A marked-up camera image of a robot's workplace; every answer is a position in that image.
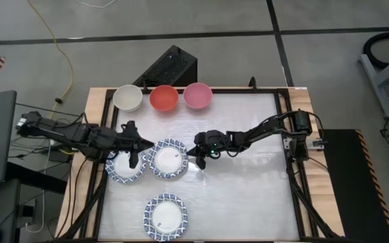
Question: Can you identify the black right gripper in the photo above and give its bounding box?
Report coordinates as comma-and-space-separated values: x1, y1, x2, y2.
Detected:
186, 130, 228, 171

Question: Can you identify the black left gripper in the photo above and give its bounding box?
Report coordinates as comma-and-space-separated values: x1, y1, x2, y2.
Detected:
115, 120, 155, 170

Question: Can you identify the blue patterned paper bowl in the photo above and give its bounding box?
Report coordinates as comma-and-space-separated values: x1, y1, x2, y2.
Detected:
105, 149, 147, 185
142, 193, 188, 242
147, 138, 189, 180

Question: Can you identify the white plastic bowl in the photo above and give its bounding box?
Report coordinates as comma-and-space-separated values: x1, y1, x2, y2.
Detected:
112, 84, 144, 113

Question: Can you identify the orange plastic bowl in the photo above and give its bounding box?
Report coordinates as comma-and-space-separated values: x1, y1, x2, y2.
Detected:
149, 84, 180, 112

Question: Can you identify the pink plastic bowl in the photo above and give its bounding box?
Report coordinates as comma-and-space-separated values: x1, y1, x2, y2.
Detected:
182, 82, 213, 111

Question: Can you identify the black perforated box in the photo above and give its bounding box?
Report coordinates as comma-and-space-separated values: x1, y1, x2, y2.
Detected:
132, 45, 198, 88

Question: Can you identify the grey metal stand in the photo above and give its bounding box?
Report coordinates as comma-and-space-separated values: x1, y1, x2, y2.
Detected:
359, 47, 389, 118

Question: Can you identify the black metal table frame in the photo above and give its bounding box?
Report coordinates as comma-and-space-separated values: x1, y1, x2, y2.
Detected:
59, 86, 342, 243

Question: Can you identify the yellow cable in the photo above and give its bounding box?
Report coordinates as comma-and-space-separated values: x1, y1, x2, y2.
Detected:
27, 0, 75, 141

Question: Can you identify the silver arm base bracket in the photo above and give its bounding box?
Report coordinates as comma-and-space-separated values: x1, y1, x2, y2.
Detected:
283, 136, 329, 150

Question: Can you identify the thin white cable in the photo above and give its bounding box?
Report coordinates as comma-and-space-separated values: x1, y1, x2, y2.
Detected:
24, 198, 46, 234

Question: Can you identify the white floor cable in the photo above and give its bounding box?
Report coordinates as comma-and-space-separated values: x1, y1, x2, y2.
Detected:
76, 0, 118, 9

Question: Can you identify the black hose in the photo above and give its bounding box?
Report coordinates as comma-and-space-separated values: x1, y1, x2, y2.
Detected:
362, 31, 389, 70

